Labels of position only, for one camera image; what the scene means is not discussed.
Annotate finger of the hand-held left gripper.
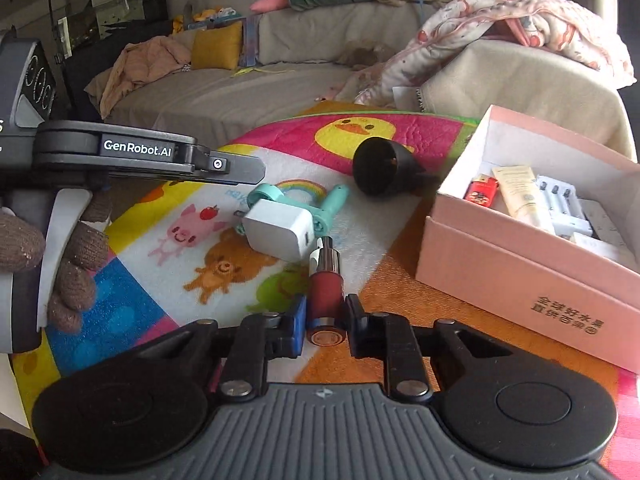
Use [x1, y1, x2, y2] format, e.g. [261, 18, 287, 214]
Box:
[34, 120, 267, 187]

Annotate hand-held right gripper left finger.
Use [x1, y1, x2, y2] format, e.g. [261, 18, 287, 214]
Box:
[145, 295, 308, 399]

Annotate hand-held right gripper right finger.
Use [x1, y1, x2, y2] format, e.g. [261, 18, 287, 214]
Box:
[345, 293, 532, 399]

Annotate red metal cylinder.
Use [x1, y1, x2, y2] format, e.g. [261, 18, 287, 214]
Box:
[306, 235, 347, 349]

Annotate pink cardboard box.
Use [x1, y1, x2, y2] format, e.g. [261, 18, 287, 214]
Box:
[416, 104, 640, 375]

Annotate cream cosmetic tube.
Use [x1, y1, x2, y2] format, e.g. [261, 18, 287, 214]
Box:
[492, 165, 557, 236]

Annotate white battery charger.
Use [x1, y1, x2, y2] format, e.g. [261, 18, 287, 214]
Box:
[535, 175, 596, 241]

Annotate small white packaging box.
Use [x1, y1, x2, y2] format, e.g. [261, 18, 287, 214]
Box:
[570, 199, 627, 262]

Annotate person's left hand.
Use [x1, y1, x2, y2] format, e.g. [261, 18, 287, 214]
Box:
[0, 191, 112, 334]

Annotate black cabinet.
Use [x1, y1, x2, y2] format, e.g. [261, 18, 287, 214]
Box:
[55, 47, 131, 121]

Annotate colourful cartoon play mat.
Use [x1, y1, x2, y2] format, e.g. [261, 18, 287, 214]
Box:
[10, 101, 640, 480]

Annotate peach crumpled cloth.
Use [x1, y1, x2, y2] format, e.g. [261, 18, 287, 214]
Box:
[84, 34, 194, 121]

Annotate white power adapter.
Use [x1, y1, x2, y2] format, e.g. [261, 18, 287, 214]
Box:
[234, 199, 315, 264]

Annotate beige covered sofa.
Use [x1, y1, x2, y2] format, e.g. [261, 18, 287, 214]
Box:
[82, 0, 639, 162]

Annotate glass tank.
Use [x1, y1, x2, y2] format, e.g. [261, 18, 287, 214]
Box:
[47, 0, 169, 59]

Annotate yellow cushion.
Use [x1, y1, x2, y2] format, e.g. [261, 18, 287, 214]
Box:
[190, 22, 245, 71]

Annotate small yellow toys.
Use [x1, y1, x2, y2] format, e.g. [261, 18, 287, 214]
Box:
[172, 5, 241, 34]

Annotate blue patterned cloth strip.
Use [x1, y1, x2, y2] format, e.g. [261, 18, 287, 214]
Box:
[238, 13, 262, 69]

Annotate black funnel-shaped nozzle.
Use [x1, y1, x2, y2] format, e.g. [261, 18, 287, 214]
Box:
[352, 136, 441, 199]

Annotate floral pink white blanket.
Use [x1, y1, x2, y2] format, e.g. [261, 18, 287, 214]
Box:
[335, 0, 636, 112]

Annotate teal cable winder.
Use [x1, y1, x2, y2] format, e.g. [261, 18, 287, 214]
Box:
[248, 182, 351, 234]

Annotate yellow string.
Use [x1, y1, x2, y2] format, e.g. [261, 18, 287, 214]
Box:
[229, 63, 296, 79]

